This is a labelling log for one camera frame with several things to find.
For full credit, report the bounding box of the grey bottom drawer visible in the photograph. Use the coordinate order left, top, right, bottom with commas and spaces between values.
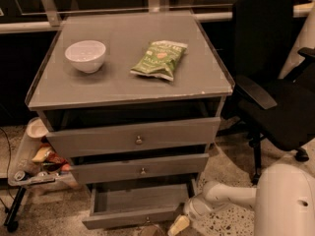
83, 174, 197, 230

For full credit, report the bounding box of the grey drawer cabinet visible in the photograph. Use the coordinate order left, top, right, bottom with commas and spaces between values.
25, 11, 236, 195

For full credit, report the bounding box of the grey top drawer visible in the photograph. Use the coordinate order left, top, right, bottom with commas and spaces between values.
47, 117, 221, 157

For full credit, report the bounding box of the metal railing bar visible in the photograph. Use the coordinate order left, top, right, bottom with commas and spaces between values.
0, 0, 315, 35

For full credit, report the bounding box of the white ceramic bowl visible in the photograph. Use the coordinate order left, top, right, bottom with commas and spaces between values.
65, 40, 106, 74

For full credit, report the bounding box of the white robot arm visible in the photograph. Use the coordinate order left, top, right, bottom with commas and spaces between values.
167, 164, 315, 236

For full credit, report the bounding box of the black office chair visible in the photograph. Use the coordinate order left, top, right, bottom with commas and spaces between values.
221, 0, 315, 184

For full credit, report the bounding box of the black bin stand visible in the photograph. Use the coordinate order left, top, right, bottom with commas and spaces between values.
4, 187, 26, 233

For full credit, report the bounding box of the grey middle drawer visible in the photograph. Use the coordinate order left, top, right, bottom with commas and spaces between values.
71, 153, 209, 184

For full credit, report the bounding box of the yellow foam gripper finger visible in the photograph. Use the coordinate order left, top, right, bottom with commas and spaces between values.
167, 215, 190, 236

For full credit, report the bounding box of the grey drawer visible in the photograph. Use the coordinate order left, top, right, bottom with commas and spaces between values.
71, 153, 209, 184
83, 174, 197, 230
47, 117, 221, 157

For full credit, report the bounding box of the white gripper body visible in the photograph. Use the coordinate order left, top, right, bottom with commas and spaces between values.
183, 194, 223, 220

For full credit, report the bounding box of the red snack packet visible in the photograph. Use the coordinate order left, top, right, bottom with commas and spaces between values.
46, 151, 66, 164

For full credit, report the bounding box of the green chip bag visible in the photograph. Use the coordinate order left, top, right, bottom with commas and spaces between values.
130, 40, 188, 82

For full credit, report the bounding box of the soda can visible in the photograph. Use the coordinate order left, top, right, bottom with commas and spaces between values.
14, 170, 27, 181

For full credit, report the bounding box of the yellow snack packet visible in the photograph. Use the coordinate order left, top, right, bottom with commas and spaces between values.
31, 147, 51, 163

